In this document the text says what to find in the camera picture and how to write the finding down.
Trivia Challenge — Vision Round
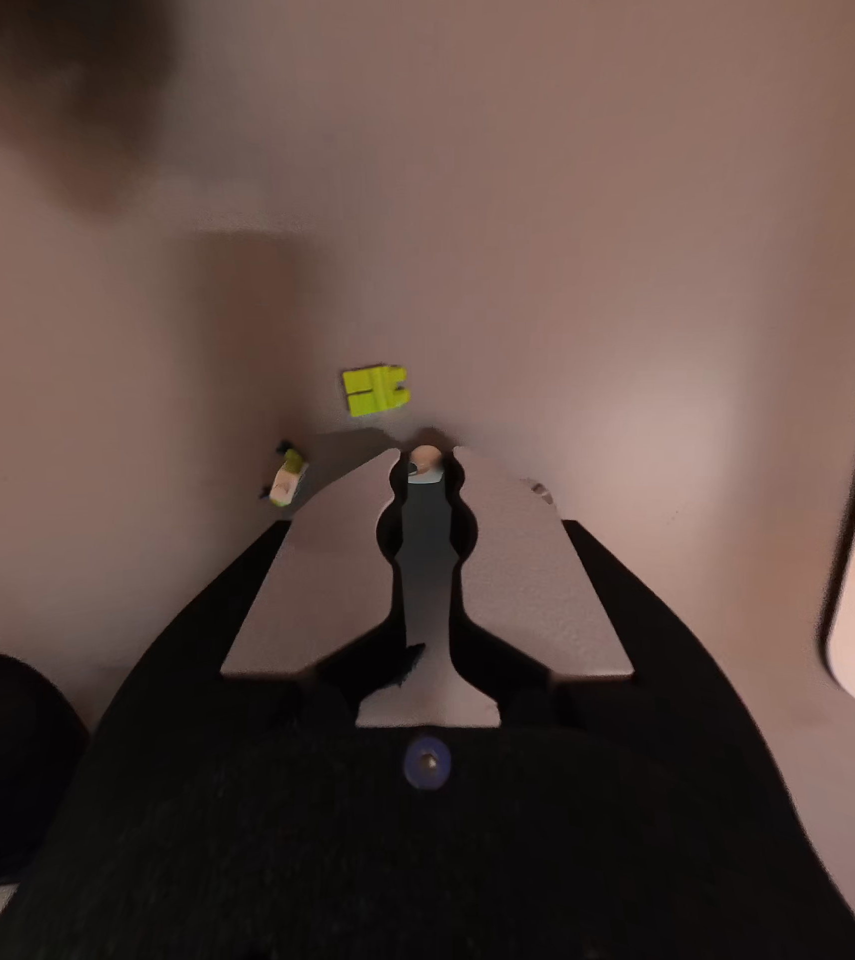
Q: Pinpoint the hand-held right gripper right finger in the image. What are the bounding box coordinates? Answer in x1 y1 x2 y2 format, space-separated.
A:
450 447 636 684

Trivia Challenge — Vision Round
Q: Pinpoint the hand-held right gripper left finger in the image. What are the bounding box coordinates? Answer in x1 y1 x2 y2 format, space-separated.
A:
222 447 406 684

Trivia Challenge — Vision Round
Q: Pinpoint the green white lego minifigure torso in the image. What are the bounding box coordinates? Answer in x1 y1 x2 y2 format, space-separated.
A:
263 444 310 510

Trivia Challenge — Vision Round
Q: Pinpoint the lime green lego legs piece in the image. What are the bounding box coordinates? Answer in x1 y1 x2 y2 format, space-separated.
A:
342 365 412 418

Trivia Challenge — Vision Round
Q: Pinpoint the black textured oval pad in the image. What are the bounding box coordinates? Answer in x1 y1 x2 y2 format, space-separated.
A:
0 650 93 897

